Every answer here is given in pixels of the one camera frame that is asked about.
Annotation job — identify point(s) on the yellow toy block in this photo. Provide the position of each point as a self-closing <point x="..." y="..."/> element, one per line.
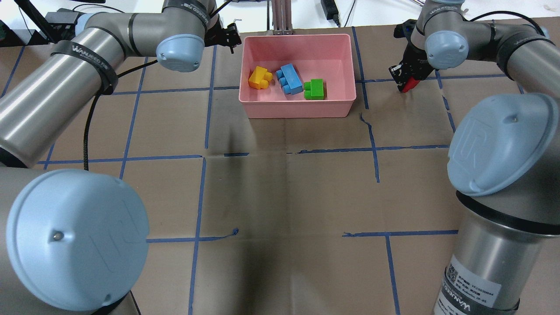
<point x="260" y="78"/>

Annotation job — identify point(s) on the aluminium frame post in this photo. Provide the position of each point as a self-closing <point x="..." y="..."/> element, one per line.
<point x="282" y="17"/>

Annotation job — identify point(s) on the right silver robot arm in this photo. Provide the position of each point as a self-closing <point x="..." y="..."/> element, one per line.
<point x="504" y="157"/>

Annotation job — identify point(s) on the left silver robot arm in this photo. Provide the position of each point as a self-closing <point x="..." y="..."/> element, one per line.
<point x="74" y="242"/>

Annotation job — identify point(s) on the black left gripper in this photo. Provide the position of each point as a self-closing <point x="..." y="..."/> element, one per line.
<point x="228" y="35"/>

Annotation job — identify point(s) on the green toy block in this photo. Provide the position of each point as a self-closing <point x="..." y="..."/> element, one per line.
<point x="314" y="89"/>

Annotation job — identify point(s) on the black power adapter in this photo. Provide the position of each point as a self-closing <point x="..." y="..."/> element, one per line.
<point x="331" y="11"/>

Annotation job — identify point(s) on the blue toy block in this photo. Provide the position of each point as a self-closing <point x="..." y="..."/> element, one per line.
<point x="289" y="80"/>

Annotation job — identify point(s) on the pink plastic box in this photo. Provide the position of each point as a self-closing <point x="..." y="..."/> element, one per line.
<point x="326" y="56"/>

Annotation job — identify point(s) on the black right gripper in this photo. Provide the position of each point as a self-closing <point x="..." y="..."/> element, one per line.
<point x="412" y="62"/>

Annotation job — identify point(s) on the red toy block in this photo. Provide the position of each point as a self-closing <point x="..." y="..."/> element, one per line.
<point x="410" y="84"/>

